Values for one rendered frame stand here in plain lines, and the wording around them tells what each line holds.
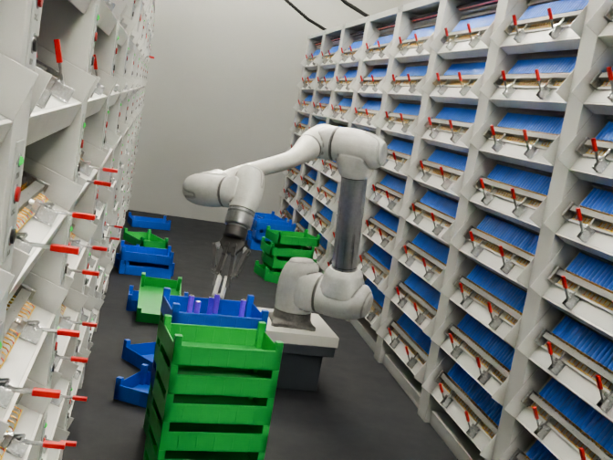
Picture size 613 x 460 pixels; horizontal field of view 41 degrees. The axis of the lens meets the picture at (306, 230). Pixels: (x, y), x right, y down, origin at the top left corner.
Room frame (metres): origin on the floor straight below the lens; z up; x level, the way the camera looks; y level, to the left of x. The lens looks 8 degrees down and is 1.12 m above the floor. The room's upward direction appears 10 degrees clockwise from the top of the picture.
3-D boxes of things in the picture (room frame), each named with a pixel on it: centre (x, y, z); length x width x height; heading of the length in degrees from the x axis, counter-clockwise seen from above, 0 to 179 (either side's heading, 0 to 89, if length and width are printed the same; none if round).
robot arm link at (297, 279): (3.31, -0.01, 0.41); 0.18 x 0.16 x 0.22; 68
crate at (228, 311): (2.55, 0.25, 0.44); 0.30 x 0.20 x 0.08; 110
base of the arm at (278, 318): (3.34, 0.00, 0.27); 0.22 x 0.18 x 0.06; 11
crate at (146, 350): (3.20, 0.48, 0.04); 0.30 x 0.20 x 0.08; 46
